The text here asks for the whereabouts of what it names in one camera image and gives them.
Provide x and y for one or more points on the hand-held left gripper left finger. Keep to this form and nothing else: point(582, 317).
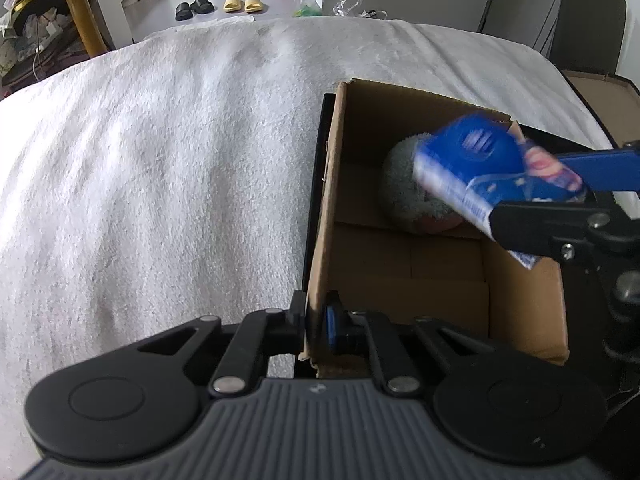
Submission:
point(296, 322)

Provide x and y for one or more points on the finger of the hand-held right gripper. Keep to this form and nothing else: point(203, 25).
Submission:
point(610, 170)
point(530, 227)

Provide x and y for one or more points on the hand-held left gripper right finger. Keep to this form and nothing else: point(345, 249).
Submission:
point(331, 327)

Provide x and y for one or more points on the brown cardboard box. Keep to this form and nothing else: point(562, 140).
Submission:
point(450, 280)

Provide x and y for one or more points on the grey fluffy plush toy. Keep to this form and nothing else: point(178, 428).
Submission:
point(400, 185)

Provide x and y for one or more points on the grey panel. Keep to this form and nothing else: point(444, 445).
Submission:
point(585, 15)

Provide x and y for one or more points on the black tray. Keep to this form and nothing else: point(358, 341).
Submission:
point(320, 160)

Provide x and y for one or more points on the white fluffy blanket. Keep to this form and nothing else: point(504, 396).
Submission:
point(175, 160)

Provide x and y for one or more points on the clear plastic bag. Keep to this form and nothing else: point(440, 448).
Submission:
point(347, 6)

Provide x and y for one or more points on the green plastic bag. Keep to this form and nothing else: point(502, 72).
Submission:
point(306, 7)

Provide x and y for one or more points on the yellow wooden table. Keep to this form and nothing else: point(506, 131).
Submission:
point(82, 15)

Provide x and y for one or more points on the pile of white bags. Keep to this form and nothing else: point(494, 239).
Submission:
point(30, 35)

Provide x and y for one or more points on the brown board in black frame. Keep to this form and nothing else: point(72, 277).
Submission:
point(605, 92)

